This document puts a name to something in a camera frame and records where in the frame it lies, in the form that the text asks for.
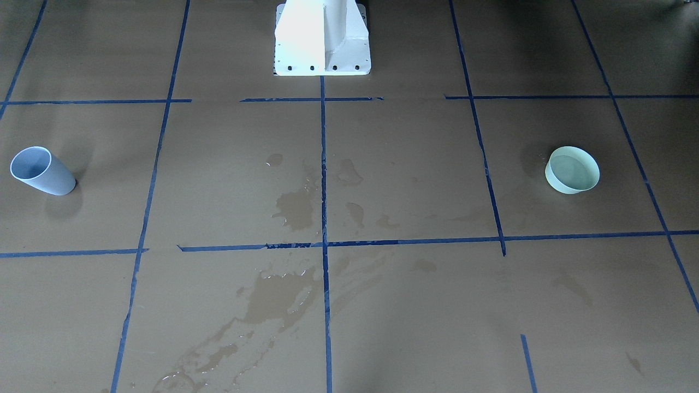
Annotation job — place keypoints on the green ceramic bowl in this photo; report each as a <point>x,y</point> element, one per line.
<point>571,170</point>

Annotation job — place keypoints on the blue plastic cup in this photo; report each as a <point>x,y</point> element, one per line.
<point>39,168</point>

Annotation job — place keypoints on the white pedestal column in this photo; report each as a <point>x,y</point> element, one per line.
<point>321,38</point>

